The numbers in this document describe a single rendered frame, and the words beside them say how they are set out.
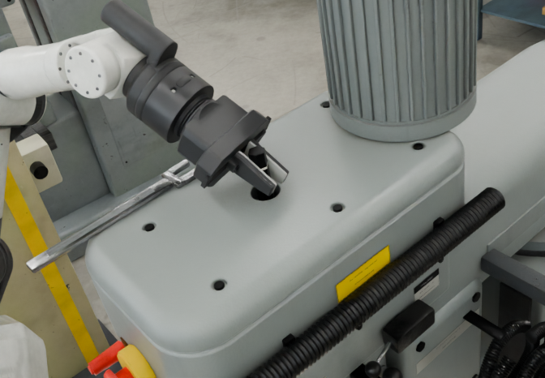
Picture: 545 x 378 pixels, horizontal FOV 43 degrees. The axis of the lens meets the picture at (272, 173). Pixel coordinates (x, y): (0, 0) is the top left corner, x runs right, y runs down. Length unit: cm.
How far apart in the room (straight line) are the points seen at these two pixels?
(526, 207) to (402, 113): 35
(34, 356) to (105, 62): 53
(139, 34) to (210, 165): 18
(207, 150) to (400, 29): 26
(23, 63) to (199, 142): 30
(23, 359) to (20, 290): 177
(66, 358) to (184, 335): 252
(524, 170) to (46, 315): 230
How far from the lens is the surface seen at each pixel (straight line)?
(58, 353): 320
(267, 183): 82
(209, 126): 83
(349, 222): 80
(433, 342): 110
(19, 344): 117
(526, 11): 513
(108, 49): 86
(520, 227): 117
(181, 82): 84
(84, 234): 87
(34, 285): 295
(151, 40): 85
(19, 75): 100
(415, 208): 87
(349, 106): 91
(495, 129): 116
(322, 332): 80
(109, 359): 98
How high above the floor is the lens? 241
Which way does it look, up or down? 36 degrees down
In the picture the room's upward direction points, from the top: 11 degrees counter-clockwise
